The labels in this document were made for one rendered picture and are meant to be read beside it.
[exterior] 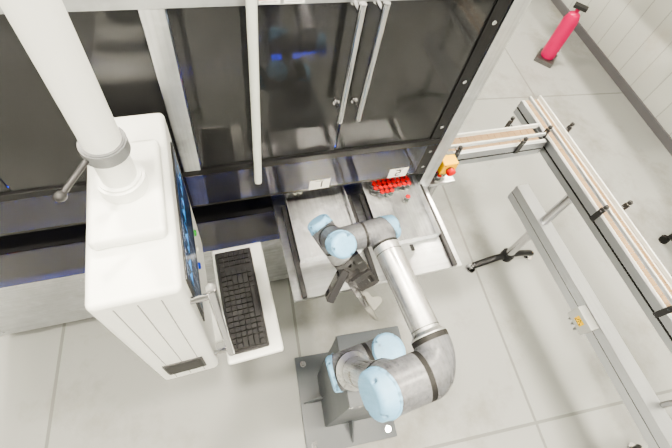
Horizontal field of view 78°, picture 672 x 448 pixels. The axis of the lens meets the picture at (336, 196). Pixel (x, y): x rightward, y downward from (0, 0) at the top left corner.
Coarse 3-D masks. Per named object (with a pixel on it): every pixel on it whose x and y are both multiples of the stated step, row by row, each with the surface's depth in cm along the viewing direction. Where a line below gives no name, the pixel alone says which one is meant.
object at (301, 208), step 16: (304, 192) 180; (320, 192) 181; (336, 192) 182; (288, 208) 171; (304, 208) 176; (320, 208) 177; (336, 208) 178; (304, 224) 171; (336, 224) 173; (304, 240) 167; (304, 256) 164; (320, 256) 161
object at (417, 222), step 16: (368, 192) 185; (400, 192) 187; (416, 192) 188; (368, 208) 178; (384, 208) 181; (400, 208) 182; (416, 208) 183; (400, 224) 178; (416, 224) 179; (432, 224) 179; (400, 240) 170; (416, 240) 174
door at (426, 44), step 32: (416, 0) 108; (448, 0) 110; (480, 0) 113; (384, 32) 114; (416, 32) 117; (448, 32) 120; (480, 32) 123; (384, 64) 123; (416, 64) 127; (448, 64) 131; (352, 96) 131; (384, 96) 135; (416, 96) 139; (448, 96) 144; (352, 128) 144; (384, 128) 149; (416, 128) 154
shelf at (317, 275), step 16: (352, 192) 184; (288, 240) 167; (432, 240) 176; (448, 240) 177; (288, 256) 163; (416, 256) 171; (432, 256) 172; (288, 272) 159; (304, 272) 160; (320, 272) 161; (416, 272) 167; (432, 272) 169; (320, 288) 158
